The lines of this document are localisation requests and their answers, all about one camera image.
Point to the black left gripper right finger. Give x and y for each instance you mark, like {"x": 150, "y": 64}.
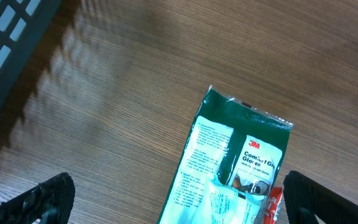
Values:
{"x": 307, "y": 201}

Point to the green 3M gloves packet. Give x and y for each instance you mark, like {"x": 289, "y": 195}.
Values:
{"x": 230, "y": 162}

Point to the dark grey mesh basket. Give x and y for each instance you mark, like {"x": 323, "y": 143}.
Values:
{"x": 22, "y": 25}

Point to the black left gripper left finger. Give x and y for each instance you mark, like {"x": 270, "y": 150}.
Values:
{"x": 49, "y": 202}

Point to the red white tube packet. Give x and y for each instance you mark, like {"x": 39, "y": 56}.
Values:
{"x": 273, "y": 206}

